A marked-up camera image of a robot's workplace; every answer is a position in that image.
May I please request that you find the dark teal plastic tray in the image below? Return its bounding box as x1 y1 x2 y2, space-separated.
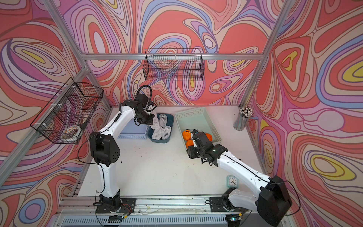
147 113 174 144

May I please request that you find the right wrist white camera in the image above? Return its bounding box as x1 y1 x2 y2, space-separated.
190 130 198 148

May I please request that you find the lavender perforated plastic basket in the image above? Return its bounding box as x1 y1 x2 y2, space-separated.
118 118 148 140

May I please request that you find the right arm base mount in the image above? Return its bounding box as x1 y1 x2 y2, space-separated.
205 196 248 213

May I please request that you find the black wire basket left wall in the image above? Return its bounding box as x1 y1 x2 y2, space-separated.
30 79 104 144

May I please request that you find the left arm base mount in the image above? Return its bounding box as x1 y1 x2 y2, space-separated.
93 197 136 214

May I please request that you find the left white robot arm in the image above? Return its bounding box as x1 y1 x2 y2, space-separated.
89 94 156 213

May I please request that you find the mint green perforated basket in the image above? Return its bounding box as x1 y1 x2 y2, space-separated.
175 107 222 145

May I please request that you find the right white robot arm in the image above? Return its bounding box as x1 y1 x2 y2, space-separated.
187 130 293 227

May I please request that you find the black wire basket wall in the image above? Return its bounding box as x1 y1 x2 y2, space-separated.
30 79 104 144
142 48 205 82

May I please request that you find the black wire basket back wall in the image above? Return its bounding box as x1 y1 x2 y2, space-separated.
142 48 205 82

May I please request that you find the small mint alarm clock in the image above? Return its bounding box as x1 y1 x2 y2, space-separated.
226 175 239 188

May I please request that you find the metal cup of pencils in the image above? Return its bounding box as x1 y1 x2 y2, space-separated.
233 107 253 131

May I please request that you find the white foam net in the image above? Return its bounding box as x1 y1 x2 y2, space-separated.
159 113 167 128
161 125 172 140
151 113 164 140

